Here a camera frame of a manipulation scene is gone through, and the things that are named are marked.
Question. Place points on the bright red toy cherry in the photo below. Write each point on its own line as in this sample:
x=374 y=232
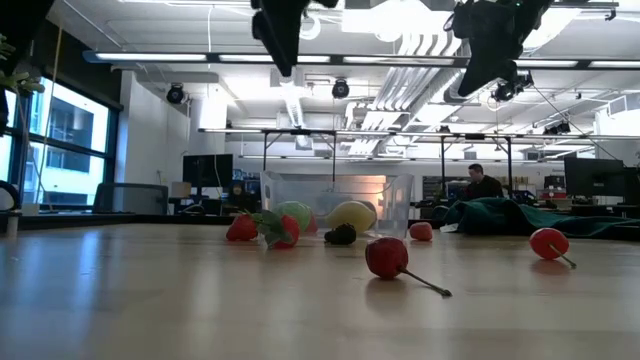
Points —
x=547 y=243

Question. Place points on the black round ceiling fixture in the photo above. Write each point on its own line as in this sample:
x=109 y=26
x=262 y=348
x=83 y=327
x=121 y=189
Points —
x=176 y=94
x=340 y=89

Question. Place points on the black metal rig frame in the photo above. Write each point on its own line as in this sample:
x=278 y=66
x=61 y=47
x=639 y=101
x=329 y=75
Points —
x=443 y=160
x=265 y=150

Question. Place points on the pink toy peach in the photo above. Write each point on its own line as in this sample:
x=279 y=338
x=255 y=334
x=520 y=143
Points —
x=421 y=231

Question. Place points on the long ceiling light bar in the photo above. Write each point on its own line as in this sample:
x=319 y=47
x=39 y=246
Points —
x=150 y=56

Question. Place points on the small black ceiling light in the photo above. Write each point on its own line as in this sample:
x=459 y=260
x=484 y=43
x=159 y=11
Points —
x=557 y=129

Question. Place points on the small black computer monitor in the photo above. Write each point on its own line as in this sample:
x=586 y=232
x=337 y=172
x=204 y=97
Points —
x=207 y=170

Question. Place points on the small black toy blackberry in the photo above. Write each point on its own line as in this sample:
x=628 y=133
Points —
x=331 y=237

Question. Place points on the green potted plant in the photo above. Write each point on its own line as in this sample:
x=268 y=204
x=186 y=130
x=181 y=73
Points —
x=22 y=80

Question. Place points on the small leafy toy strawberry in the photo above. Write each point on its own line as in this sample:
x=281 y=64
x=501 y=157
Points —
x=241 y=229

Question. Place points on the large black computer monitor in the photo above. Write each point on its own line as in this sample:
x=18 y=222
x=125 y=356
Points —
x=592 y=177

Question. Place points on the dark red toy cherry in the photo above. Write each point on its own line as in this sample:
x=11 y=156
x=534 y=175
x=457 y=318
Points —
x=386 y=257

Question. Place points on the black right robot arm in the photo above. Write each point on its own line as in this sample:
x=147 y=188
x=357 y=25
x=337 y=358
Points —
x=537 y=12

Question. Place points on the black ceiling track light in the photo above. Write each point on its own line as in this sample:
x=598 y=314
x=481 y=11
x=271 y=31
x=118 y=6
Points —
x=507 y=90

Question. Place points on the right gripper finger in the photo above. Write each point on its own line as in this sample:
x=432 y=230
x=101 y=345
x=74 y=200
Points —
x=496 y=67
x=473 y=62

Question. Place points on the red storage box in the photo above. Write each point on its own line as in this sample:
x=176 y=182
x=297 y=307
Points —
x=552 y=194

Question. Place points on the large room window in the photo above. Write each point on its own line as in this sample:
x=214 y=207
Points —
x=70 y=115

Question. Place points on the person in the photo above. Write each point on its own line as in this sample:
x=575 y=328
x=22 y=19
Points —
x=482 y=187

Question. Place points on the green toy lime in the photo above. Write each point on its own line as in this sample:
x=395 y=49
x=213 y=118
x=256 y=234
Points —
x=295 y=212

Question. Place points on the white paper label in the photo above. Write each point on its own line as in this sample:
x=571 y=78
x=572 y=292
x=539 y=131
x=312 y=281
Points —
x=448 y=228

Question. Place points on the dark green cloth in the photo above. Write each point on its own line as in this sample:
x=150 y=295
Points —
x=500 y=215

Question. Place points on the yellow toy lemon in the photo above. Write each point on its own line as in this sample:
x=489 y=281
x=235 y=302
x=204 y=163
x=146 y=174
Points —
x=350 y=216

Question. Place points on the clear plastic container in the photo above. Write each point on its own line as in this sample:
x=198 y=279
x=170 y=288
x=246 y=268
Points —
x=395 y=200

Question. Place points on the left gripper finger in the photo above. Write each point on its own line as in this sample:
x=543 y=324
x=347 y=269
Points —
x=280 y=30
x=295 y=30

